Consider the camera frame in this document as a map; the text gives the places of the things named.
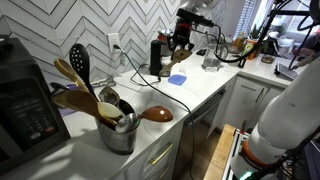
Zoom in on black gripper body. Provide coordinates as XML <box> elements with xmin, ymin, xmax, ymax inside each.
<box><xmin>168</xmin><ymin>19</ymin><xmax>194</xmax><ymax>52</ymax></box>

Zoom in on wooden spatula with hole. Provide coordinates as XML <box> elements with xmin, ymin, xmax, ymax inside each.
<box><xmin>159</xmin><ymin>49</ymin><xmax>192</xmax><ymax>75</ymax></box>

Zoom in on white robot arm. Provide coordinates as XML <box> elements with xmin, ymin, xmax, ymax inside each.
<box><xmin>231</xmin><ymin>53</ymin><xmax>320</xmax><ymax>180</ymax></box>

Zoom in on wooden spoon in pot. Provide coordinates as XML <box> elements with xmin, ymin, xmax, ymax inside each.
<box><xmin>54</xmin><ymin>58</ymin><xmax>88</xmax><ymax>92</ymax></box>

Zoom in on steel utensil pot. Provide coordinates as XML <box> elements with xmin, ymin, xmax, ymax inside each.
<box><xmin>96</xmin><ymin>99</ymin><xmax>137</xmax><ymax>155</ymax></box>

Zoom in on black steel blender base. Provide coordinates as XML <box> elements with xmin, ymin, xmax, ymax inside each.
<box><xmin>149</xmin><ymin>40</ymin><xmax>161</xmax><ymax>76</ymax></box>

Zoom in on blue plastic container lid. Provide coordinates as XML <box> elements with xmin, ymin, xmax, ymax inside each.
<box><xmin>168</xmin><ymin>74</ymin><xmax>187</xmax><ymax>86</ymax></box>

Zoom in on brown round spoon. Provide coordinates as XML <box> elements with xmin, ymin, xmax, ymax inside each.
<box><xmin>138</xmin><ymin>106</ymin><xmax>173</xmax><ymax>122</ymax></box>

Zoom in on black slotted spoon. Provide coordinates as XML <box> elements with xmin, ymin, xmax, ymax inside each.
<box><xmin>69</xmin><ymin>43</ymin><xmax>96</xmax><ymax>98</ymax></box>

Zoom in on metal ladle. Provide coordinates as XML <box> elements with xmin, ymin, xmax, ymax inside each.
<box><xmin>115</xmin><ymin>113</ymin><xmax>140</xmax><ymax>133</ymax></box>

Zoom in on black microwave oven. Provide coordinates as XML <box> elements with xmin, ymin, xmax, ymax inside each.
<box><xmin>0</xmin><ymin>35</ymin><xmax>70</xmax><ymax>175</ymax></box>

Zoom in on black power cable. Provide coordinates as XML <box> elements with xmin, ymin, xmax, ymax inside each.
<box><xmin>113</xmin><ymin>44</ymin><xmax>196</xmax><ymax>180</ymax></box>

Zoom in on white wall outlet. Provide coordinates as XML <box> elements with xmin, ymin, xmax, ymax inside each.
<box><xmin>108</xmin><ymin>33</ymin><xmax>120</xmax><ymax>54</ymax></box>

